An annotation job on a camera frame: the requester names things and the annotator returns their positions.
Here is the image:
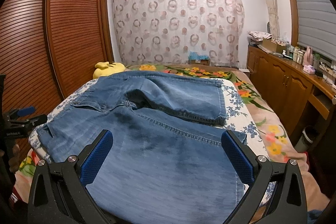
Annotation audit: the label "blue denim jeans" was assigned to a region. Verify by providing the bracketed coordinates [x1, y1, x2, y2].
[37, 71, 242, 223]

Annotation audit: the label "person's left hand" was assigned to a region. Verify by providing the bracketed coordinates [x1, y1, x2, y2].
[0, 144, 21, 176]

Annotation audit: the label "colourful floral bed blanket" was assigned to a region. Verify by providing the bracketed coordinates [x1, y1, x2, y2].
[14, 65, 330, 223]

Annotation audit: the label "yellow pikachu plush toy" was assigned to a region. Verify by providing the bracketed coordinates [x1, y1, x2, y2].
[93, 61, 126, 79]

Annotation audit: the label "blue floral white quilt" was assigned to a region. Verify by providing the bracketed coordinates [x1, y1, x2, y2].
[29, 79, 275, 213]

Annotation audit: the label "brown louvered wooden wardrobe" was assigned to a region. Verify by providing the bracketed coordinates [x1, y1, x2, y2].
[0, 0, 115, 162]

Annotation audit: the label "wooden sideboard cabinet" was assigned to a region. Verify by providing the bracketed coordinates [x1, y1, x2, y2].
[247, 46, 335, 144]

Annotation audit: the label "pink bottle on sideboard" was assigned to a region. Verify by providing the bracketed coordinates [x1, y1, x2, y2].
[302, 47, 313, 66]

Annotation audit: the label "cardboard box on sideboard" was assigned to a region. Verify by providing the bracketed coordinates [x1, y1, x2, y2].
[262, 38, 287, 53]

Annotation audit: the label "circle patterned sheer curtain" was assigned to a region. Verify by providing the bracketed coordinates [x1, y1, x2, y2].
[112, 0, 245, 67]

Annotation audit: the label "stack of papers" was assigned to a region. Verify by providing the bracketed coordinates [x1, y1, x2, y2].
[247, 31, 272, 45]

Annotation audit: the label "grey window roller blind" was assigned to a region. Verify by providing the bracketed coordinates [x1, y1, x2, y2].
[292, 0, 335, 60]

